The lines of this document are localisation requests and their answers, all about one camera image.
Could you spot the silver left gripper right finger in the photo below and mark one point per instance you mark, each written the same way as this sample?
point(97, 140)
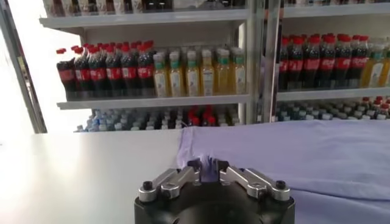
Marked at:
point(253, 182)

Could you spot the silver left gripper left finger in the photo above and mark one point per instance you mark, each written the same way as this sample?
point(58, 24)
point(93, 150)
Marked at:
point(173, 179)

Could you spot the purple t-shirt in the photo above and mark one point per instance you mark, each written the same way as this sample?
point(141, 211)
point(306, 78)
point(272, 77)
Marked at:
point(304, 152)

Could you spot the small cola bottle red label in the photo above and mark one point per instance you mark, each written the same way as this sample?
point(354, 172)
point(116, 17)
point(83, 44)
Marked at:
point(195, 120)
point(210, 119)

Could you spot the grey metal shelf unit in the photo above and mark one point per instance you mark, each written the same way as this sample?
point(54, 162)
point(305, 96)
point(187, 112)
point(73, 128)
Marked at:
point(332, 93)
point(152, 102)

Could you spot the blue water bottle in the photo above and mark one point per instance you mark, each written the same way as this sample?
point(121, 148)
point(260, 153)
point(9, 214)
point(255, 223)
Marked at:
point(91, 123)
point(102, 124)

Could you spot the cola bottle red cap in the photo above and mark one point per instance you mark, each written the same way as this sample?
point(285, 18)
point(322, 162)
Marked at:
point(327, 64)
point(295, 65)
point(145, 72)
point(83, 75)
point(342, 64)
point(129, 73)
point(358, 62)
point(114, 74)
point(66, 76)
point(311, 64)
point(283, 65)
point(98, 74)

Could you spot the grey window frame post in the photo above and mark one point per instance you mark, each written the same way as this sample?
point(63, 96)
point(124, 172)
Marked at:
point(24, 79)

